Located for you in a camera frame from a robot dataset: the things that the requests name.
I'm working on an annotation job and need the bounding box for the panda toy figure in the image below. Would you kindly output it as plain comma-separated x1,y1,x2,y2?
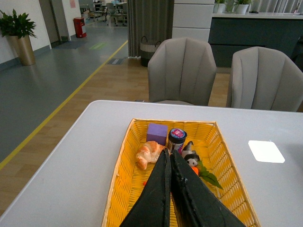
181,141,200,167

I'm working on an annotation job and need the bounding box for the toy croissant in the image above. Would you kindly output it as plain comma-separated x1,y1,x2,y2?
135,141,166,170

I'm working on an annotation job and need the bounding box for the potted plant in gold pot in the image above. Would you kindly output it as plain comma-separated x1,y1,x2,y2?
0,9,36,66

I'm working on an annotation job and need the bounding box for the red bin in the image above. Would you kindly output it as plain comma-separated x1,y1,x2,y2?
73,17,87,38

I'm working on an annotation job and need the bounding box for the left grey fabric chair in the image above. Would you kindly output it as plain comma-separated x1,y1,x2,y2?
148,37,217,106

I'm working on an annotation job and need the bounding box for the office chair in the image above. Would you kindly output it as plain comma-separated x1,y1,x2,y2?
106,3,127,26

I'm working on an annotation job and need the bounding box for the orange toy carrot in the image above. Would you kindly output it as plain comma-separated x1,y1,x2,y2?
191,161,223,189

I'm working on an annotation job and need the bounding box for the white pillar cabinet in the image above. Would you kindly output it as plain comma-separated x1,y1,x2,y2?
172,0,214,42

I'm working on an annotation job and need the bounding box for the striped laundry basket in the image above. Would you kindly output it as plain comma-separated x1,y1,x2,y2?
140,36,161,67

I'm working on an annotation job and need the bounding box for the small jar with pink label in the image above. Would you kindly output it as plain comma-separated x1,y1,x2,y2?
168,128,187,154

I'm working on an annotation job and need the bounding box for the grey fabric chair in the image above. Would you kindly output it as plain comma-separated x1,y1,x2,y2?
226,46,303,112
148,37,217,106

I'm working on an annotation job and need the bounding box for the yellow wicker basket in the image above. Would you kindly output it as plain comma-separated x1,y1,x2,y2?
102,119,260,227

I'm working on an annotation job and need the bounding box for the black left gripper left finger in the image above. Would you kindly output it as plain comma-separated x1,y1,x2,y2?
120,148,171,227

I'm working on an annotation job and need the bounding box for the white potted plant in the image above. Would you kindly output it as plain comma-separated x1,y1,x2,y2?
233,0,252,14

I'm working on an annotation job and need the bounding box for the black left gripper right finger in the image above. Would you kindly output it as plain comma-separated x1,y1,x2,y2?
170,150,244,227

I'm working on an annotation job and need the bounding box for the purple foam block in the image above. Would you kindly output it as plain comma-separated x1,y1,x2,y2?
146,123,168,146

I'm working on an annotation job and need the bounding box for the grey curtain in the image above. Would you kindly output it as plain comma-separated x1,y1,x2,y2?
127,0,174,57

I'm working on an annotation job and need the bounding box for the right grey fabric chair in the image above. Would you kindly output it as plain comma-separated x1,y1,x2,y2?
226,46,303,112

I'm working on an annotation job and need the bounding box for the dark kitchen counter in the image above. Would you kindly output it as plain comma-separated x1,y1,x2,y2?
208,13,303,68

